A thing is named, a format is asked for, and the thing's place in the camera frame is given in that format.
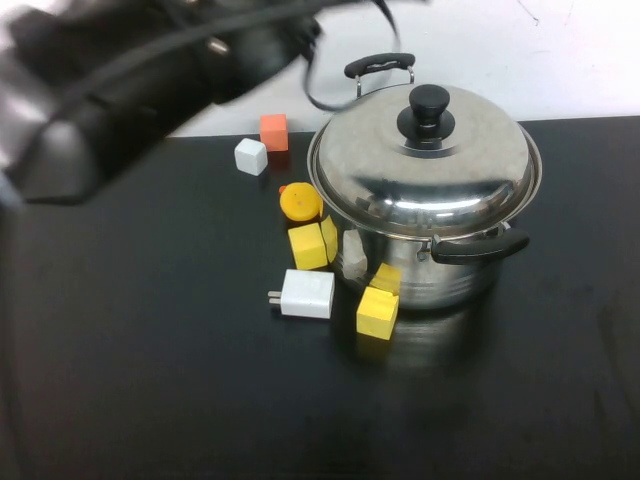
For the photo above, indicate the white plug charger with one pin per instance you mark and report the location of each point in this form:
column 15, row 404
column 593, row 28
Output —
column 307, row 295

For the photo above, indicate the white cube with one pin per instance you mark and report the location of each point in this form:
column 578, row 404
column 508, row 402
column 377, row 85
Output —
column 250, row 157

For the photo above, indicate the steel lid with black knob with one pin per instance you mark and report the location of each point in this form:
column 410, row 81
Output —
column 400, row 170

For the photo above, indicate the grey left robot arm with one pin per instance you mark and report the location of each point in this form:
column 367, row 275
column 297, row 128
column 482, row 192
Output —
column 100, row 110

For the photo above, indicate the orange cube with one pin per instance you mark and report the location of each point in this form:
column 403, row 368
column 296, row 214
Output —
column 274, row 133

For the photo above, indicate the yellow rubber duck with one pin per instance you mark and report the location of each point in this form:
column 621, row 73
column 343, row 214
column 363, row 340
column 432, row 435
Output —
column 299, row 202

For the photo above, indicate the yellow cube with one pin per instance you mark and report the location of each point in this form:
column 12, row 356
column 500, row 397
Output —
column 307, row 247
column 376, row 315

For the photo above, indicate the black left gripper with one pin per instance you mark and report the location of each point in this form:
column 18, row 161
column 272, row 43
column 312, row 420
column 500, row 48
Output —
column 265, row 55

